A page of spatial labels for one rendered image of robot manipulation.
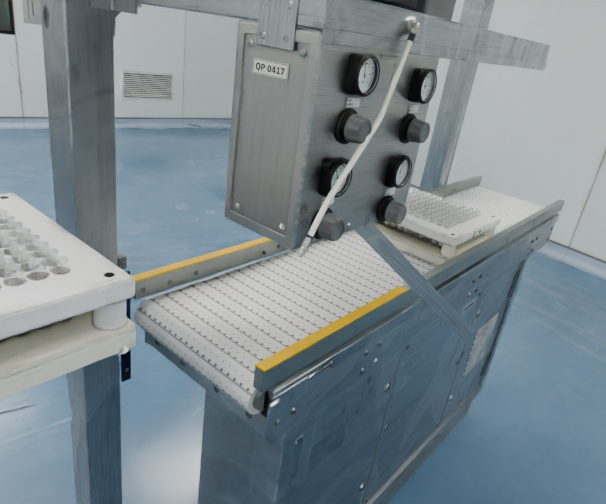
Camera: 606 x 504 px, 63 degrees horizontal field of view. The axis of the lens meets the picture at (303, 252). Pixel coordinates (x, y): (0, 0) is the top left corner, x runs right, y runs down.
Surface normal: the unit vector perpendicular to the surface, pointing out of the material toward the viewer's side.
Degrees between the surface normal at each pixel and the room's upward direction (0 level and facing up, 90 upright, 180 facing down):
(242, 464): 90
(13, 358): 1
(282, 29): 90
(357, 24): 90
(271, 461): 90
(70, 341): 1
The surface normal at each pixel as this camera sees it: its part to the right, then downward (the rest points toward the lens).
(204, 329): 0.14, -0.90
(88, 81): 0.75, 0.36
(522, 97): -0.78, 0.16
